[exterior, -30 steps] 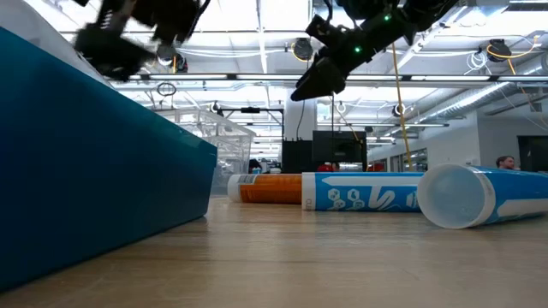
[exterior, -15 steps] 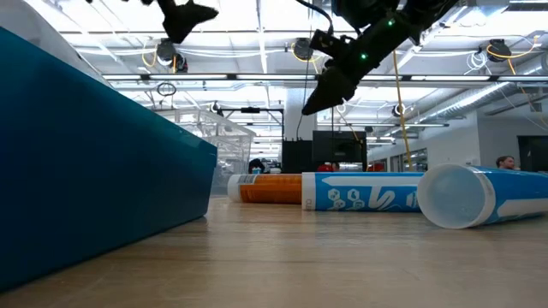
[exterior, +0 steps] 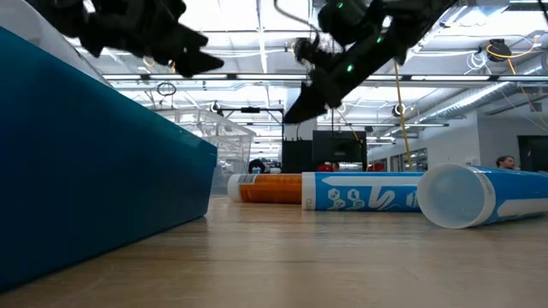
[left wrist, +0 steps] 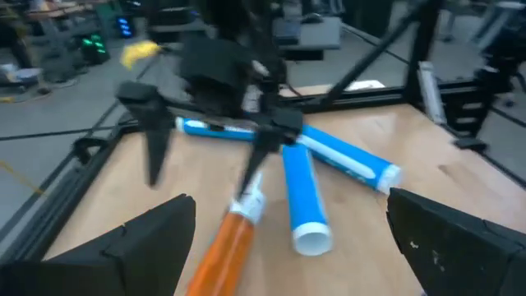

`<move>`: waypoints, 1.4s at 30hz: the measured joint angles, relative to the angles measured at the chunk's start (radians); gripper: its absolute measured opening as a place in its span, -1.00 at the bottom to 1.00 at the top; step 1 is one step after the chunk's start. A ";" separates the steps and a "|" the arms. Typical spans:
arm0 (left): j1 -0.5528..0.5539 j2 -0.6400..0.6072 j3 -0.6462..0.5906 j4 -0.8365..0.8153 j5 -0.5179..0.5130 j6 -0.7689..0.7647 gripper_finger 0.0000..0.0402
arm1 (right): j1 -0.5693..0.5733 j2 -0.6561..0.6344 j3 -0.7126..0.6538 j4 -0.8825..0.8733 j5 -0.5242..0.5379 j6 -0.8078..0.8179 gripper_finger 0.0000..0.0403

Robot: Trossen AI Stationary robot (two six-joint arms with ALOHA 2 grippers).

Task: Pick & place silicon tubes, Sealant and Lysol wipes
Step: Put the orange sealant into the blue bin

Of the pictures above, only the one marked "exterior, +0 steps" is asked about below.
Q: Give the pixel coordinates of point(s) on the orange sealant tube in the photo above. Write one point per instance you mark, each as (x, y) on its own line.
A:
(269, 190)

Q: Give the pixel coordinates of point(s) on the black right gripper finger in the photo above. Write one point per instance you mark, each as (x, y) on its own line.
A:
(306, 109)

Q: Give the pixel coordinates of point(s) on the clear plastic bin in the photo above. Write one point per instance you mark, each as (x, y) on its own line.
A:
(231, 149)

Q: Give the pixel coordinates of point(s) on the long ceiling light rail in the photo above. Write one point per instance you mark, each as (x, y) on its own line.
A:
(265, 77)

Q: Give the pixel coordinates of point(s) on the person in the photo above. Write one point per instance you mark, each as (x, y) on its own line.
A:
(325, 167)
(257, 166)
(506, 162)

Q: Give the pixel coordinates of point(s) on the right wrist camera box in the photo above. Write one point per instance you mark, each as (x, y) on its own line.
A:
(351, 19)

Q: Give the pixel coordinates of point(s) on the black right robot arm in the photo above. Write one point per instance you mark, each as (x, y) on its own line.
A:
(419, 21)

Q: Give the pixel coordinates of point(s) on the teal plastic tray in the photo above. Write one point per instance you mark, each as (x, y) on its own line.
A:
(85, 162)

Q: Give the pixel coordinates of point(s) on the silver ventilation duct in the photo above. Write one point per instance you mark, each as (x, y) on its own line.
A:
(466, 100)

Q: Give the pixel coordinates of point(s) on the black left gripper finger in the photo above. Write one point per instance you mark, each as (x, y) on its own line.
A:
(197, 63)
(186, 38)

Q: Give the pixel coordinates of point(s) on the blue silicone tube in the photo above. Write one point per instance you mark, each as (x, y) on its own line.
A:
(364, 190)
(471, 197)

